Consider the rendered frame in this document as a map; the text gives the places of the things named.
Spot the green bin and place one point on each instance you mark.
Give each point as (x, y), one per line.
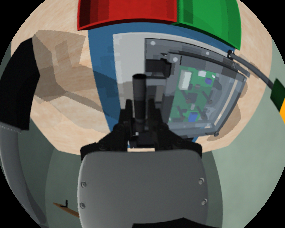
(218, 19)

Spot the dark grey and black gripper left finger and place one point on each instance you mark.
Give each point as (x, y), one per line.
(116, 140)

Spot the red open-top bin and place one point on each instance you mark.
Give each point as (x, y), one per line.
(99, 13)

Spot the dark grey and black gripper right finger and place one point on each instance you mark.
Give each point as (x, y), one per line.
(165, 139)

